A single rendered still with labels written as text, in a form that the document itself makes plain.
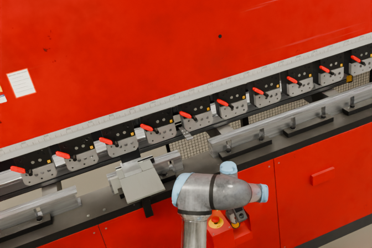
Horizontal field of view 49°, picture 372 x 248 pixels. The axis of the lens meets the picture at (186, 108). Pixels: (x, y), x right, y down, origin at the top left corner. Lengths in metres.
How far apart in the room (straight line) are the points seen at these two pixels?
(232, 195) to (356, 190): 1.56
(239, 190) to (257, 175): 0.91
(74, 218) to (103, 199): 0.17
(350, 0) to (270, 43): 0.49
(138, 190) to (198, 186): 0.62
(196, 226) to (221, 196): 0.14
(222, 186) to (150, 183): 0.68
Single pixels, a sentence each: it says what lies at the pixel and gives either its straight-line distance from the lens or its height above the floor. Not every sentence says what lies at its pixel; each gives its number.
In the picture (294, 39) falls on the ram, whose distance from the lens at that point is 2.15.
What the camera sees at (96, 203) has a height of 0.88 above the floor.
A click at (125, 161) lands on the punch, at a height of 1.03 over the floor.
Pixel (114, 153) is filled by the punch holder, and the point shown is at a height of 1.12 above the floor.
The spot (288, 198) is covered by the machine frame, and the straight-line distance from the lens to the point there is 2.48.
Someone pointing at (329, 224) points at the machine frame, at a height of 0.17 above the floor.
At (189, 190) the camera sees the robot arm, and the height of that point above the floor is 1.32.
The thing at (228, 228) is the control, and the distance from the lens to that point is 1.96.
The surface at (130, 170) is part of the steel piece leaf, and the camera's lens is 2.05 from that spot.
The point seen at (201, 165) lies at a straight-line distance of 2.18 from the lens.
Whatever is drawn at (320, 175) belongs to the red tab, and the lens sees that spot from 2.49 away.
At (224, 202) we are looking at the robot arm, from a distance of 1.33.
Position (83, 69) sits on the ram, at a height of 1.57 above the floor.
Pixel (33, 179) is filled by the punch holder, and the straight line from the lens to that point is 2.02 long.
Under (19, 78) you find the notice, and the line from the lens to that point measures 1.81.
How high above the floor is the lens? 2.17
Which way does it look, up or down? 28 degrees down
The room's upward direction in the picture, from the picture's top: 11 degrees counter-clockwise
